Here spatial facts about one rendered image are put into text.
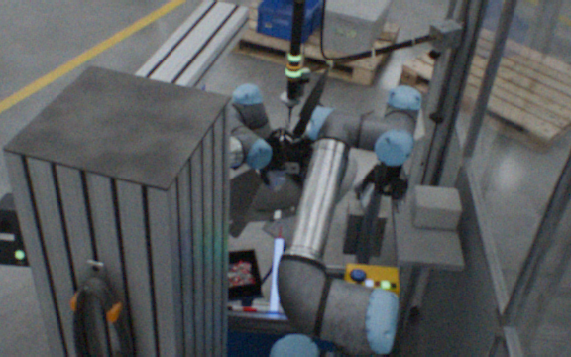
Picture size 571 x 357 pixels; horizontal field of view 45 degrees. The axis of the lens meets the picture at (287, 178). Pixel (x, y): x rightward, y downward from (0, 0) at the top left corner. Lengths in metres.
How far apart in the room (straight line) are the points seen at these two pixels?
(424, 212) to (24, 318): 1.93
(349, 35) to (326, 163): 3.75
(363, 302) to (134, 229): 0.49
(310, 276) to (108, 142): 0.50
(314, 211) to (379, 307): 0.23
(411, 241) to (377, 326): 1.35
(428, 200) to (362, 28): 2.62
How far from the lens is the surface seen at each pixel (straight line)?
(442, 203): 2.64
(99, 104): 1.10
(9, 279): 3.71
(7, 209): 2.14
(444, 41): 2.45
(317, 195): 1.39
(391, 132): 1.45
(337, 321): 1.29
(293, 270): 1.32
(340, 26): 5.13
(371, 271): 2.18
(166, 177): 0.94
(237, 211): 2.46
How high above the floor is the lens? 2.62
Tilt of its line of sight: 39 degrees down
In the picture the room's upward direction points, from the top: 5 degrees clockwise
